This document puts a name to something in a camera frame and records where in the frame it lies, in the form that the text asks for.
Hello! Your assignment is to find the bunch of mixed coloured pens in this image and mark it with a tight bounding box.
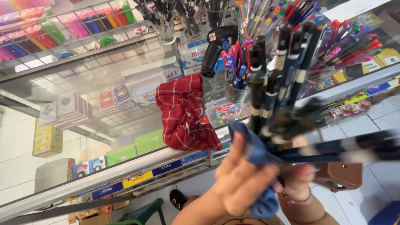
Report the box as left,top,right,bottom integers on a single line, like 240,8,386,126
231,0,320,39

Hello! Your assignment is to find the blue plastic stool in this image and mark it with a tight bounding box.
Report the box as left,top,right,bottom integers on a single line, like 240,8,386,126
368,200,400,225

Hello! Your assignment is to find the glass of thin black pencils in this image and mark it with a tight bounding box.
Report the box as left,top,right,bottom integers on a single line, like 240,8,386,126
202,0,229,29

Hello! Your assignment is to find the person's right hand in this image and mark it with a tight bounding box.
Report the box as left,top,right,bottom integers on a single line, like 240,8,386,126
280,136,318,196

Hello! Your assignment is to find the cup of glitter gel pens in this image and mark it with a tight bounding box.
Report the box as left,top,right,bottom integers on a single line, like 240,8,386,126
307,19,384,82

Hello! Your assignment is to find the glass of black brushes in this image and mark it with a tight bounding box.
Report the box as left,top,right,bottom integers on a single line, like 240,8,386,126
134,0,177,45

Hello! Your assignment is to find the black barcode scanner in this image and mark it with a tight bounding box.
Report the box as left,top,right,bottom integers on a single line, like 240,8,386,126
200,25,239,79

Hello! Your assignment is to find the bunch of dark blue pens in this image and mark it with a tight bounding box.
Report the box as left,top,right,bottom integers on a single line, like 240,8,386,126
247,21,400,164

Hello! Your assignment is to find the brown plastic stool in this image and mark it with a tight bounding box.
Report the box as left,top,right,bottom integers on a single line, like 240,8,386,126
312,162,364,193

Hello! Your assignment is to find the white paper sheet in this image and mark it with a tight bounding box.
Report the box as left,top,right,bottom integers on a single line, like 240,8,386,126
323,0,392,22

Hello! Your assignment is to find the cardboard box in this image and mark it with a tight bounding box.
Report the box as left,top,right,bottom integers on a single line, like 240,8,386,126
68,200,130,225

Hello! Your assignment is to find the red checked cloth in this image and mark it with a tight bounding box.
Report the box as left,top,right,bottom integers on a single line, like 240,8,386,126
155,73,223,152

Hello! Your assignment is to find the pink bead bracelet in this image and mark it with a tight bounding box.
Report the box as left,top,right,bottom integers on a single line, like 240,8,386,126
280,186,313,205

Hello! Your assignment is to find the glass display counter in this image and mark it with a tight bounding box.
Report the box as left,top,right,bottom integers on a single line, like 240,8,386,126
0,0,400,225

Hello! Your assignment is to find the glass of black pens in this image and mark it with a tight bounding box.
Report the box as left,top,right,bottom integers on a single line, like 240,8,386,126
175,0,203,39

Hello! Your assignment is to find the green plastic chair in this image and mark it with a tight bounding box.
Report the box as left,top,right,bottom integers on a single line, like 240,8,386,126
107,197,167,225

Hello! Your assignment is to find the clear box of cartoon cards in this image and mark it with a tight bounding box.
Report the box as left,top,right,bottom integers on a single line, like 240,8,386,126
204,98,250,129

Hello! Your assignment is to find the blue cloth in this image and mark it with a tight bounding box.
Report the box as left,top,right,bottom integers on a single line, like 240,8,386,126
227,119,282,220

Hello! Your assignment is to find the clear cup of coloured pens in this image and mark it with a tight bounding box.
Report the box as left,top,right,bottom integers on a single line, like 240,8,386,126
221,39,254,104

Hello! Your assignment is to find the person's left hand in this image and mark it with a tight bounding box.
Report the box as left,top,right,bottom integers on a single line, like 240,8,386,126
215,131,284,217

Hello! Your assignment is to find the wire rack of coloured packets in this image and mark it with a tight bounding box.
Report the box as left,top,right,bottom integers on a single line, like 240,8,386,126
0,0,139,64

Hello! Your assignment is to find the black shoe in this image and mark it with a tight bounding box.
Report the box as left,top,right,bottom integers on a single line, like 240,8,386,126
169,189,188,211

